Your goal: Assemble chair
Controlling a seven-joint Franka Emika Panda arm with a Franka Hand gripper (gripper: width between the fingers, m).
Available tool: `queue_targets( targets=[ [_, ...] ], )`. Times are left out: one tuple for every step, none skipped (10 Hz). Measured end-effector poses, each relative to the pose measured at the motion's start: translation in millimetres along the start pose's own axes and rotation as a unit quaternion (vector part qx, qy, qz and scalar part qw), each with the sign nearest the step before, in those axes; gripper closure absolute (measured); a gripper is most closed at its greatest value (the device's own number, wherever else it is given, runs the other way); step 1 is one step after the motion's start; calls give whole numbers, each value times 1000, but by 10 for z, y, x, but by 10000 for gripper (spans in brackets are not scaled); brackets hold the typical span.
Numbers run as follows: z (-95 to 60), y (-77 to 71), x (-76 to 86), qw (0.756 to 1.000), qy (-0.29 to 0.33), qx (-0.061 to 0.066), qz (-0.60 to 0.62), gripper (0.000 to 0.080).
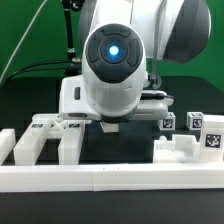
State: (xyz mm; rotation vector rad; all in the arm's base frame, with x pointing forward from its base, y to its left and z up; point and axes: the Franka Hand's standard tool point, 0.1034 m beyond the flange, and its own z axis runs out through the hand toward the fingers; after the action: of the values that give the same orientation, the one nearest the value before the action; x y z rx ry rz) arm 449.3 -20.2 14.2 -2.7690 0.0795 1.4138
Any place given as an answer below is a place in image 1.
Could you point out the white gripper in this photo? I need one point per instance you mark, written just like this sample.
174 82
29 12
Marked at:
73 104

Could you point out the white chair seat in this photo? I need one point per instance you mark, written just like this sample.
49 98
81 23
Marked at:
179 149

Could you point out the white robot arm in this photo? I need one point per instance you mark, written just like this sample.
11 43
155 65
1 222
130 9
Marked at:
117 38

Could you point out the left white tagged cube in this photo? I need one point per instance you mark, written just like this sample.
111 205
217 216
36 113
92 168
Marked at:
168 123

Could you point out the white tagged cube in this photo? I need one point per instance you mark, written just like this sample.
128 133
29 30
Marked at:
194 120
168 123

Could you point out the right white tagged cube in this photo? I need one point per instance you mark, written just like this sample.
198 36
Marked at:
194 120

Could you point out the white U-shaped obstacle frame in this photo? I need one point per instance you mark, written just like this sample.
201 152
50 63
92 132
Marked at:
106 177

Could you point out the white chair back frame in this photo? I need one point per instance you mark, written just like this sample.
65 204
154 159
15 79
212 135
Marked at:
45 127

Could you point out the black camera stand pole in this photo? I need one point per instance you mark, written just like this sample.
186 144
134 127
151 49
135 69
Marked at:
71 52

